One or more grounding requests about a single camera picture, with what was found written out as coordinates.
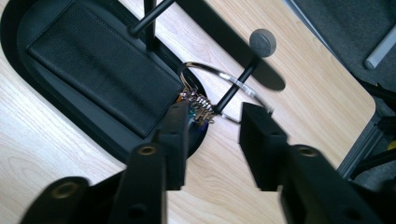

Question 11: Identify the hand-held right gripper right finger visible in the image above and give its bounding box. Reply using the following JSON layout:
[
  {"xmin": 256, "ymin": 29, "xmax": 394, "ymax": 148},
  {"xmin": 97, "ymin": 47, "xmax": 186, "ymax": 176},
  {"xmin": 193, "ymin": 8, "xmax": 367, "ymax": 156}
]
[{"xmin": 238, "ymin": 101, "xmax": 290, "ymax": 192}]

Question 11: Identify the key bunch with coloured tags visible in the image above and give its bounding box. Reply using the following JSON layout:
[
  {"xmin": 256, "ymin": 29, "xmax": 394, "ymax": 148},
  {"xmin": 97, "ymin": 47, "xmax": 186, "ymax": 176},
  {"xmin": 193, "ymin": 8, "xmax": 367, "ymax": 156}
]
[{"xmin": 177, "ymin": 61, "xmax": 276, "ymax": 128}]

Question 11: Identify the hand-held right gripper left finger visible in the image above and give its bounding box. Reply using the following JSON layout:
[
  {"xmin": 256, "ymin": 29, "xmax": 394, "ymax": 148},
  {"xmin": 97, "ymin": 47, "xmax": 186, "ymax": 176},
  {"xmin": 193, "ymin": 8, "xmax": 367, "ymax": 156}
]
[{"xmin": 151, "ymin": 100, "xmax": 191, "ymax": 192}]

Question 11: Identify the black metal stand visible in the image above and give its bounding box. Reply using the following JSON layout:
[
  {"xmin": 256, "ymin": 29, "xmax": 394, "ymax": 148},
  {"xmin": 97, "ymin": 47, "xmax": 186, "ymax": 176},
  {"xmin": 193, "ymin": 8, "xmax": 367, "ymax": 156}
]
[{"xmin": 349, "ymin": 76, "xmax": 396, "ymax": 182}]

